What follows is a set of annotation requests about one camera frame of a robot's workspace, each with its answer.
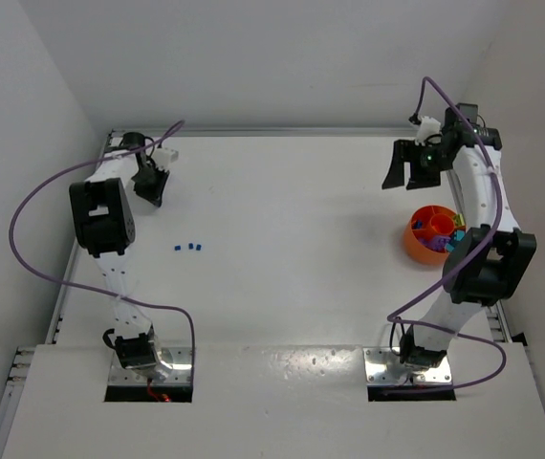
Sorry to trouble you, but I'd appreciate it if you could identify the green lego brick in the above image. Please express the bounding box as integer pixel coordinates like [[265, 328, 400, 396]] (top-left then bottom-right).
[[451, 214, 465, 228]]

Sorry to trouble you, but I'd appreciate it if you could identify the teal lego brick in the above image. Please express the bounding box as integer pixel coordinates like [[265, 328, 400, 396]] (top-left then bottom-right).
[[445, 229, 466, 252]]

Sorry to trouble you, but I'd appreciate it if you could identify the purple round lego piece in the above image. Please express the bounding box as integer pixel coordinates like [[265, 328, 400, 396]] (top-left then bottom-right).
[[425, 235, 450, 253]]

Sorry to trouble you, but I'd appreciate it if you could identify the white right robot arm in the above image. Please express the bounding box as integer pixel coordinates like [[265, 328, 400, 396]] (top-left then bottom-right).
[[381, 103, 536, 368]]

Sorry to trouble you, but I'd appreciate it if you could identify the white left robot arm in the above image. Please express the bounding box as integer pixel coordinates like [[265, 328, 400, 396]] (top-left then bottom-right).
[[69, 132, 174, 379]]

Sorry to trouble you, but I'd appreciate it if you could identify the orange divided round container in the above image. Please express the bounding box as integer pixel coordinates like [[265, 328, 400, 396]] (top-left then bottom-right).
[[403, 205, 466, 267]]

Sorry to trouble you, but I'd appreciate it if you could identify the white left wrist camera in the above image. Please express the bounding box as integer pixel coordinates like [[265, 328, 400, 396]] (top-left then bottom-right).
[[149, 147, 179, 172]]

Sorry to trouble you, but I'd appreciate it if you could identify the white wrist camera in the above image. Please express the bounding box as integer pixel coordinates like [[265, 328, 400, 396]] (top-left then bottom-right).
[[409, 114, 441, 144], [149, 147, 179, 172]]

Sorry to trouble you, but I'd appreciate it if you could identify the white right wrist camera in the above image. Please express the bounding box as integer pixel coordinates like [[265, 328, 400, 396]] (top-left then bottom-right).
[[409, 114, 441, 144]]

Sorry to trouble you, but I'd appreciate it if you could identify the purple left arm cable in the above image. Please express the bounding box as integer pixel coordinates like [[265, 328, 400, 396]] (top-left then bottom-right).
[[9, 119, 195, 379]]

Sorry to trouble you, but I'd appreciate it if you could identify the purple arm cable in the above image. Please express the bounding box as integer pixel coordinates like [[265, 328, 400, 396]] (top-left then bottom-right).
[[9, 119, 195, 379], [386, 76, 508, 394]]

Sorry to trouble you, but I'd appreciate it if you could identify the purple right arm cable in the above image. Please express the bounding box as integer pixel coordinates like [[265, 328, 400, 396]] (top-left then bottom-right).
[[386, 76, 508, 394]]

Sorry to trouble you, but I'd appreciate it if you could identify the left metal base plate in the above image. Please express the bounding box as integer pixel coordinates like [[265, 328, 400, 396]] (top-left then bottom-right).
[[107, 344, 192, 387]]

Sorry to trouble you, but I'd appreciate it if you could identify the metal base plate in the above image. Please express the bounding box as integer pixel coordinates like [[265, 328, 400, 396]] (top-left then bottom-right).
[[107, 344, 192, 387], [362, 347, 453, 387]]

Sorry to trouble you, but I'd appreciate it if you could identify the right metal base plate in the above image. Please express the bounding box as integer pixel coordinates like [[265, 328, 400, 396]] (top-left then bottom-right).
[[362, 347, 453, 387]]

